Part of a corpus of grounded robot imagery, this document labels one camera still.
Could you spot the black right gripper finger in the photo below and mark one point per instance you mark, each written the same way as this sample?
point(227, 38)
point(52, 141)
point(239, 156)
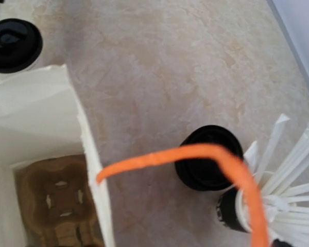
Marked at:
point(279, 243)

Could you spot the brown cardboard cup carrier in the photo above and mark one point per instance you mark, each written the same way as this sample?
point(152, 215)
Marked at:
point(56, 203)

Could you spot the white paper takeout bag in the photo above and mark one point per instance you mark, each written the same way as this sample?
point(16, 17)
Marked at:
point(41, 117)

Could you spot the black coffee cup lid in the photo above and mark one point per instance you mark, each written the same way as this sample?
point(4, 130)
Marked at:
point(21, 44)

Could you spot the black cup holding straws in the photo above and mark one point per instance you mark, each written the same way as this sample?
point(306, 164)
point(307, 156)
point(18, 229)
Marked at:
point(226, 211)

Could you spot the stack of black lids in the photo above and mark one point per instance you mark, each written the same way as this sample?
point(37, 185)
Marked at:
point(202, 174)

